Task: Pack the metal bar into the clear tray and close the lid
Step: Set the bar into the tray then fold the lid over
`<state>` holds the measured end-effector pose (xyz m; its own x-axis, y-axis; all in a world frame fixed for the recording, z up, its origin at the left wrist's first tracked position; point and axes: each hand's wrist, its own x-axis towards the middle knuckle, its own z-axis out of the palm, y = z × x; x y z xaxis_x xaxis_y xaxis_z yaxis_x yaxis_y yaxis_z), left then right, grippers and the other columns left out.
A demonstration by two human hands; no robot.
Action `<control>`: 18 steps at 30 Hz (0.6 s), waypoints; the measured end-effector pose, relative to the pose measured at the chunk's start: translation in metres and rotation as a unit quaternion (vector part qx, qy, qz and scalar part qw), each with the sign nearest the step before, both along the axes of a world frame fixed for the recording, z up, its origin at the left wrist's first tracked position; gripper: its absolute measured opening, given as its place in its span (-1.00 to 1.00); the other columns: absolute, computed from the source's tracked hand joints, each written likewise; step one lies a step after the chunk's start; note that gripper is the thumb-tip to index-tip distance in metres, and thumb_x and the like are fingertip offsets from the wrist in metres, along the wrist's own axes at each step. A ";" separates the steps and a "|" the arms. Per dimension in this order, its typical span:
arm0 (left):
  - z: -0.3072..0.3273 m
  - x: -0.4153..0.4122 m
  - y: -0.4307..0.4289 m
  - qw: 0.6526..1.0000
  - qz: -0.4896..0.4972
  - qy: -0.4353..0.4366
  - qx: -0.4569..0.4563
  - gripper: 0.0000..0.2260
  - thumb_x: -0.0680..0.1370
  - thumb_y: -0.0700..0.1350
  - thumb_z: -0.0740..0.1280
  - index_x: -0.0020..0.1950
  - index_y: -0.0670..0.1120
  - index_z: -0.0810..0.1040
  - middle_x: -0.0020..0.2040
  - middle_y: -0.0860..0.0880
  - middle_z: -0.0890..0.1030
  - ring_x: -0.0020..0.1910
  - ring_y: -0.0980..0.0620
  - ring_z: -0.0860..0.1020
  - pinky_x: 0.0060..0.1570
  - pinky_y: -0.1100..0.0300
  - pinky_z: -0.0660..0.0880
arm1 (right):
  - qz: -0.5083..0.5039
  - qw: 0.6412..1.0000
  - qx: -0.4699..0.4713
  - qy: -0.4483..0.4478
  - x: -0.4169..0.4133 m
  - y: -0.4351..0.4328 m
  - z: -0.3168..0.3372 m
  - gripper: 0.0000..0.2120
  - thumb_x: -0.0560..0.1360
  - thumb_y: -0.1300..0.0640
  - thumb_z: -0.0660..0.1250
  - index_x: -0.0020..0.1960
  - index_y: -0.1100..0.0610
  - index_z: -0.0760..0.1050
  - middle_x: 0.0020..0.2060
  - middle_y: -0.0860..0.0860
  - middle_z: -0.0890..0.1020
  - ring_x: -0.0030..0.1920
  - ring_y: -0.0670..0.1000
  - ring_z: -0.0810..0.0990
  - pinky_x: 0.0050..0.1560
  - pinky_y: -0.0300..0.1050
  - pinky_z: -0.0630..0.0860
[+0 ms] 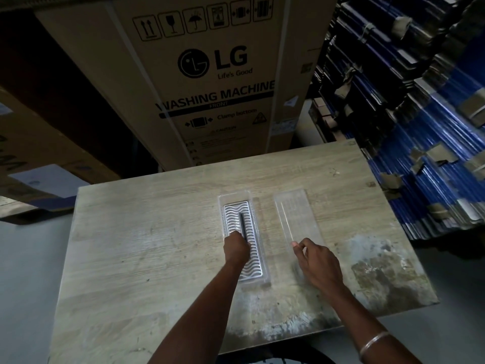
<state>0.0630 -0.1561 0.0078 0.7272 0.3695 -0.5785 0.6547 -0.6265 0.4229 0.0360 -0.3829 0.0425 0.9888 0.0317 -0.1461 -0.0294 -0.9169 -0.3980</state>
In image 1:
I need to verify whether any clear plastic lid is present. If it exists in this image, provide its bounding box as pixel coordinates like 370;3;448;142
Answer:
273;188;327;264

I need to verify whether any black pen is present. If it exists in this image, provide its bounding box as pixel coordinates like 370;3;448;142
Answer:
238;211;249;244

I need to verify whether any person's left hand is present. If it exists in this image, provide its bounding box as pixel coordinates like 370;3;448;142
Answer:
222;230;251;268

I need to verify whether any person's right forearm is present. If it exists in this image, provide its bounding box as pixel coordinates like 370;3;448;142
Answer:
329;283;423;364

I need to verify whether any brown cardboard box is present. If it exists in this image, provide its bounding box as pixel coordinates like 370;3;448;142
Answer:
0;86;123;225

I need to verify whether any silver bangle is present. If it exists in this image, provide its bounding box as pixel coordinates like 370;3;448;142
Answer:
359;331;391;357

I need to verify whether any large printed cardboard appliance box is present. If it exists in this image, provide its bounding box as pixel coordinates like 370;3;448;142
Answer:
34;0;340;172

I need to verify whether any clear plastic tray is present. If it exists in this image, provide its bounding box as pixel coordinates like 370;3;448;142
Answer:
217;190;273;289

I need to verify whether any person's left forearm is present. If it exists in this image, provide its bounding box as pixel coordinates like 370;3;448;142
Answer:
147;258;249;364

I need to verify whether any white wavy tray insert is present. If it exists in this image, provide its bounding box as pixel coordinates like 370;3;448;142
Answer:
222;201;266;279

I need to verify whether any stack of blue flattened cartons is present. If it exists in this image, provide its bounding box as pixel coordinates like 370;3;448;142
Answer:
308;0;485;244

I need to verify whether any white and blue label sheet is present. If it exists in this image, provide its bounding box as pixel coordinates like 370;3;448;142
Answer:
8;164;92;213

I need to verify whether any person's right hand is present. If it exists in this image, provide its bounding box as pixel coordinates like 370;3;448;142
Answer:
291;238;346;297

